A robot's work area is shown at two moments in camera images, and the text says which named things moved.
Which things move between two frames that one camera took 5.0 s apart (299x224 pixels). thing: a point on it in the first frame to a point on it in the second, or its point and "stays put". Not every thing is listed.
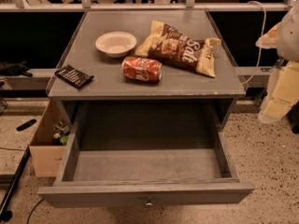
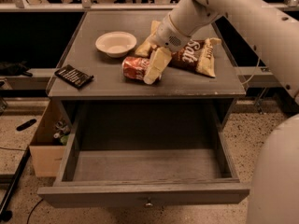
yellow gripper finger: [268, 40] to [145, 49]
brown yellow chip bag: [165, 43] stays put
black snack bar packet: [73, 76] stays put
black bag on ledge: [14, 68] stays put
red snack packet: [141, 69] stays put
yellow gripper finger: [283, 93] to [160, 58]
